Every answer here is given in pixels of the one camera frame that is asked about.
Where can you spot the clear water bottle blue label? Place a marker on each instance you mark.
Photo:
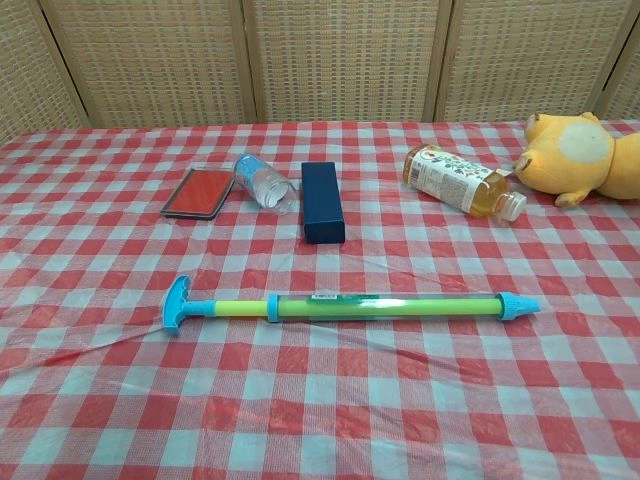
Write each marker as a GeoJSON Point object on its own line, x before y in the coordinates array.
{"type": "Point", "coordinates": [262, 181]}

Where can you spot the green and blue water pump toy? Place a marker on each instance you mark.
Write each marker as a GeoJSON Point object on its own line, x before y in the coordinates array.
{"type": "Point", "coordinates": [320, 310]}

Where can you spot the woven wood-framed screen panel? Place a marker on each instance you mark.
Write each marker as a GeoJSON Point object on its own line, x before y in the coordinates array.
{"type": "Point", "coordinates": [345, 60]}
{"type": "Point", "coordinates": [530, 60]}
{"type": "Point", "coordinates": [625, 85]}
{"type": "Point", "coordinates": [25, 70]}
{"type": "Point", "coordinates": [150, 60]}

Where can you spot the amber tea bottle white cap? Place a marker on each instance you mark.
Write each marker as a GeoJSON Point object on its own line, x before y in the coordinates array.
{"type": "Point", "coordinates": [450, 180]}

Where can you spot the yellow plush toy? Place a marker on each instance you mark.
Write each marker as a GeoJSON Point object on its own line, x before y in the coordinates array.
{"type": "Point", "coordinates": [575, 150]}

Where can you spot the red stamp pad with dark rim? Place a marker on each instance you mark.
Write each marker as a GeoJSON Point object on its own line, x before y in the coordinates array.
{"type": "Point", "coordinates": [199, 193]}

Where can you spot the dark blue rectangular box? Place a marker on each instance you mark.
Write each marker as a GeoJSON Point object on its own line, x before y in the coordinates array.
{"type": "Point", "coordinates": [321, 200]}

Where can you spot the red white checkered tablecloth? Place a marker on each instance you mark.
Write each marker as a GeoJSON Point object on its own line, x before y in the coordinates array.
{"type": "Point", "coordinates": [320, 390]}

